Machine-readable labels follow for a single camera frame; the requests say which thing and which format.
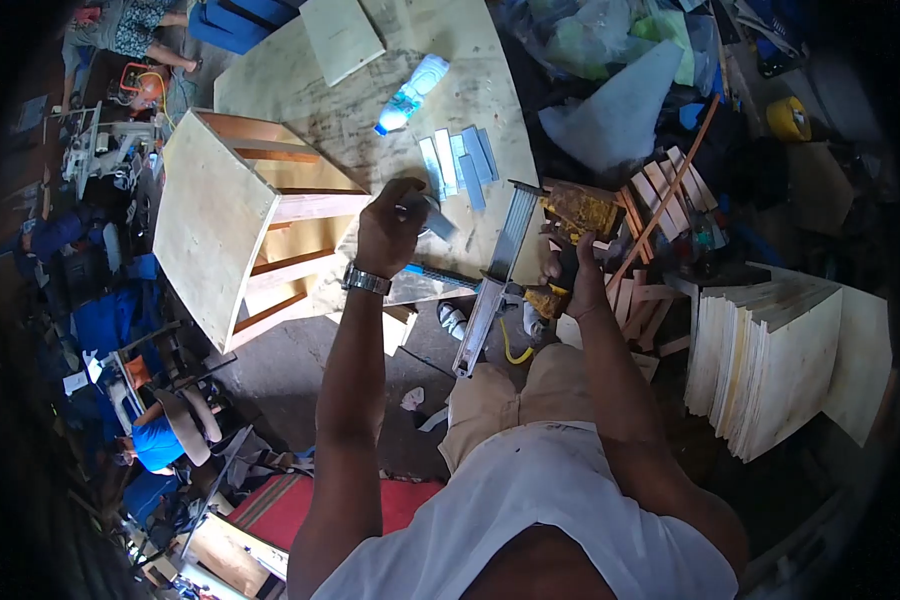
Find single grey staple stick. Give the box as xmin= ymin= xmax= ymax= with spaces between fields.
xmin=401 ymin=196 xmax=460 ymax=243

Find grey folded sheet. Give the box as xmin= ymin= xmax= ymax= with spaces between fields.
xmin=537 ymin=39 xmax=686 ymax=175

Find person's body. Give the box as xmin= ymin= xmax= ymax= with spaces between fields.
xmin=287 ymin=416 xmax=751 ymax=600

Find long thin wooden stick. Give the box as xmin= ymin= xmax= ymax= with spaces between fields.
xmin=604 ymin=93 xmax=722 ymax=295

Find yellow tape roll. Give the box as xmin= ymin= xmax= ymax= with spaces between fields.
xmin=765 ymin=95 xmax=813 ymax=144

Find heap of plastic bags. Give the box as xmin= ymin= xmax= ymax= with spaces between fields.
xmin=513 ymin=0 xmax=721 ymax=87

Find light wood block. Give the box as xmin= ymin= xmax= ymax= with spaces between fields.
xmin=324 ymin=303 xmax=420 ymax=358

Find pile of wood slats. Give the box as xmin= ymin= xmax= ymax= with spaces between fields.
xmin=551 ymin=144 xmax=721 ymax=384

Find yellow air hose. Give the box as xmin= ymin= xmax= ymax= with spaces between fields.
xmin=498 ymin=316 xmax=535 ymax=366

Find plywood work table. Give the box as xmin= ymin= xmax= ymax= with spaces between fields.
xmin=212 ymin=0 xmax=549 ymax=316

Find orange air compressor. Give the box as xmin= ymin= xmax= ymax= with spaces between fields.
xmin=107 ymin=61 xmax=172 ymax=114

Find person's left fingers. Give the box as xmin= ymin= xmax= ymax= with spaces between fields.
xmin=388 ymin=177 xmax=430 ymax=230

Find person's legs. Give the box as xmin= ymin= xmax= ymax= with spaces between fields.
xmin=435 ymin=300 xmax=605 ymax=475

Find person's left hand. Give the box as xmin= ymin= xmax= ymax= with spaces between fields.
xmin=354 ymin=177 xmax=430 ymax=281

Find clear plastic water bottle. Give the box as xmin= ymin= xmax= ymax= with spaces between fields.
xmin=373 ymin=53 xmax=451 ymax=138

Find person's right thumb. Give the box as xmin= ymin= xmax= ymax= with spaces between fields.
xmin=574 ymin=231 xmax=600 ymax=277

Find small plywood board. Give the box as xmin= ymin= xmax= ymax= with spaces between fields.
xmin=298 ymin=0 xmax=387 ymax=88

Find wooden stool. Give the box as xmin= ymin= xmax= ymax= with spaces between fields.
xmin=152 ymin=108 xmax=373 ymax=355

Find blue handled tool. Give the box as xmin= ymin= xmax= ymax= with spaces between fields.
xmin=403 ymin=262 xmax=484 ymax=292

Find blue chair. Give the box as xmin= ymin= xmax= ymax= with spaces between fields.
xmin=187 ymin=0 xmax=305 ymax=56

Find red striped mat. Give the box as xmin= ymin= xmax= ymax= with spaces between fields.
xmin=226 ymin=472 xmax=447 ymax=552

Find grey bench saw machine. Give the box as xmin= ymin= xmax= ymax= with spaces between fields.
xmin=48 ymin=101 xmax=168 ymax=200

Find rusty yellow nail gun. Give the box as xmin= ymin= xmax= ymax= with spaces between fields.
xmin=452 ymin=178 xmax=629 ymax=380

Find person's right fingers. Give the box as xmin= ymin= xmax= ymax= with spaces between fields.
xmin=538 ymin=249 xmax=567 ymax=288

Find person's right hand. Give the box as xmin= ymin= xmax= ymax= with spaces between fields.
xmin=538 ymin=231 xmax=610 ymax=321

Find stack of plywood boards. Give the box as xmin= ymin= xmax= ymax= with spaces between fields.
xmin=682 ymin=262 xmax=894 ymax=464

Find row of grey staple strips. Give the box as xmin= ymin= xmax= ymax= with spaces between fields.
xmin=417 ymin=125 xmax=501 ymax=213

